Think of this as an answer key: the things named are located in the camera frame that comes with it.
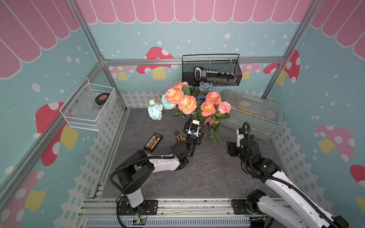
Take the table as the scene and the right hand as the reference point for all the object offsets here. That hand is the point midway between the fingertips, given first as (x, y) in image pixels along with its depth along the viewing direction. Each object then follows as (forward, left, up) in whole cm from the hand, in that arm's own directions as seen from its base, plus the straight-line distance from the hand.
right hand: (231, 141), depth 78 cm
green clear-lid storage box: (+21, -27, -3) cm, 34 cm away
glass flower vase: (+6, +17, +14) cm, 22 cm away
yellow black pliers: (+16, +31, -18) cm, 39 cm away
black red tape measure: (+19, +72, +16) cm, 76 cm away
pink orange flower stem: (+18, +4, -15) cm, 24 cm away
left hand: (+7, +18, +12) cm, 23 cm away
